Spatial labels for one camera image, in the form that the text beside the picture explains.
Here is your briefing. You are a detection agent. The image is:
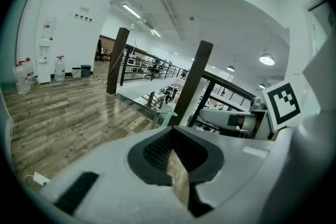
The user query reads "white power strip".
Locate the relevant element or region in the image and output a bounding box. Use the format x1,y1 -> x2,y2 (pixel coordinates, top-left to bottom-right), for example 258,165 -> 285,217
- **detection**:
33,172 -> 51,186

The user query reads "dispenser water bottle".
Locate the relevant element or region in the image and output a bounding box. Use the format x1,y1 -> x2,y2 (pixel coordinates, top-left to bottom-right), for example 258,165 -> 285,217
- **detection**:
41,18 -> 57,40

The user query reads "dark wooden post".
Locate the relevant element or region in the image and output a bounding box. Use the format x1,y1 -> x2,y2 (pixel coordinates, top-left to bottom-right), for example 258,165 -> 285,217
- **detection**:
106,27 -> 131,95
173,40 -> 214,127

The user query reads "black office chair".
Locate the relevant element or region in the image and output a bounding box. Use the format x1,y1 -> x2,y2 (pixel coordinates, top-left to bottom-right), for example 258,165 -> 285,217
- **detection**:
96,39 -> 110,63

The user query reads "black trash bin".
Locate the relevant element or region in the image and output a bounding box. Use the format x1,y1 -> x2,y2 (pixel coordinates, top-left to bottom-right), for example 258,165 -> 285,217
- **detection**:
80,65 -> 92,78

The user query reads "black metal railing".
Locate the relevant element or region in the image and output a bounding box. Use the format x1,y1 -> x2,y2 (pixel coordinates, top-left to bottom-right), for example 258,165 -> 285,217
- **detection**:
187,70 -> 259,129
119,44 -> 190,81

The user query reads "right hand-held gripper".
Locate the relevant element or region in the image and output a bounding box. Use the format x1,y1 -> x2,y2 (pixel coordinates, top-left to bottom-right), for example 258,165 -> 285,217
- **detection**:
199,82 -> 301,141

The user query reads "white water dispenser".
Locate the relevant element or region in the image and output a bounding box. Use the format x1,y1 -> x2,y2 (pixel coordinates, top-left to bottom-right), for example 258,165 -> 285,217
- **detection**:
36,38 -> 53,84

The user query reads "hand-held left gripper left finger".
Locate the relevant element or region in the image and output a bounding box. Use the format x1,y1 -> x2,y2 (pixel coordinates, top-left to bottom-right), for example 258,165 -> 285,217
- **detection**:
39,125 -> 190,220

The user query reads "clear water jug red cap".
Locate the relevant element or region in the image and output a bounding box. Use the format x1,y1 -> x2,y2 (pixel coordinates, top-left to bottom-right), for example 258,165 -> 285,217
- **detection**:
54,55 -> 66,81
12,61 -> 32,95
24,57 -> 36,86

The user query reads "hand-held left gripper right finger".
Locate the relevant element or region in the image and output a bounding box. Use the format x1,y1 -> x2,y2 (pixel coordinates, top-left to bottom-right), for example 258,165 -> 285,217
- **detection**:
172,125 -> 275,218

